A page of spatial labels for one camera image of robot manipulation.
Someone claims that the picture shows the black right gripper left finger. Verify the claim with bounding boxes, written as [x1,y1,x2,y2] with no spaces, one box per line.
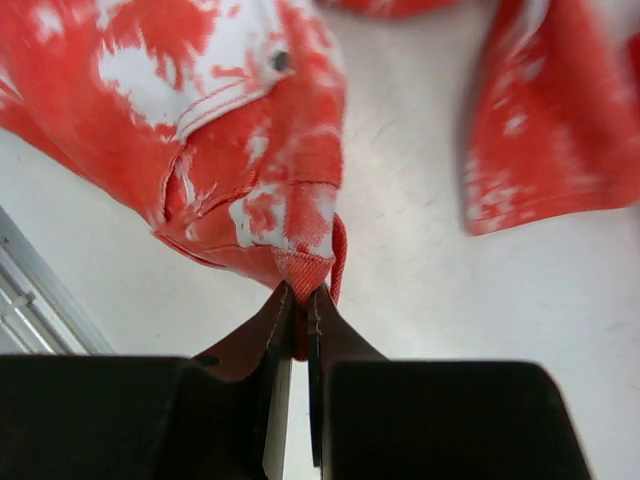
[1,284,293,479]

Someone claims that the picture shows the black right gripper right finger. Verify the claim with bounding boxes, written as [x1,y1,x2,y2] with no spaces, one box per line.
[307,288,591,479]

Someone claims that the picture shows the red white tie-dye trousers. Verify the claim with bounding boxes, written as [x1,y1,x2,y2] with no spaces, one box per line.
[1,1,639,370]

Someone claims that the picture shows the aluminium table edge rail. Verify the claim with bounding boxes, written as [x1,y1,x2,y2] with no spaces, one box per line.
[1,212,114,355]

